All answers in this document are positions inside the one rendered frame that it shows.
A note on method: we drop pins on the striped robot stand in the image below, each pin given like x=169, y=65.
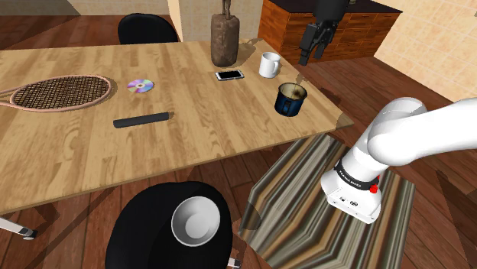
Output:
x=298, y=223

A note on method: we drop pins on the white mug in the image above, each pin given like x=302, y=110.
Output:
x=269, y=65

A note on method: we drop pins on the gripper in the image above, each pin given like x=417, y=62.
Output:
x=316, y=33

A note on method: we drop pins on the white bowl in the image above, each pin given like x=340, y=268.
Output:
x=195, y=221

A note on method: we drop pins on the pink tennis racket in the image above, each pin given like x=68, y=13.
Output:
x=56, y=93

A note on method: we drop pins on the shiny compact disc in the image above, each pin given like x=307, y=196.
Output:
x=140, y=86

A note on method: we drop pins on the white-edged smartphone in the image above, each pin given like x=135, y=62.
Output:
x=229, y=75

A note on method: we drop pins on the wooden chest of drawers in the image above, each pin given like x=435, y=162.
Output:
x=359, y=33

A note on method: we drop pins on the blue enamel mug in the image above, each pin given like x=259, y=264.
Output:
x=289, y=104

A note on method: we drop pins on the black remote control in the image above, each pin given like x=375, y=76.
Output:
x=141, y=119

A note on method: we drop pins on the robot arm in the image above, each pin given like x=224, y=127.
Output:
x=402, y=138

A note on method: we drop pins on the black chair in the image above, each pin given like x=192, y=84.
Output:
x=147, y=29
x=141, y=231

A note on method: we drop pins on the brown wooden sculpture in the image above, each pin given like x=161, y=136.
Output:
x=224, y=41

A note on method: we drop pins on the light wooden table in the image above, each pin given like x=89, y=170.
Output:
x=223, y=123

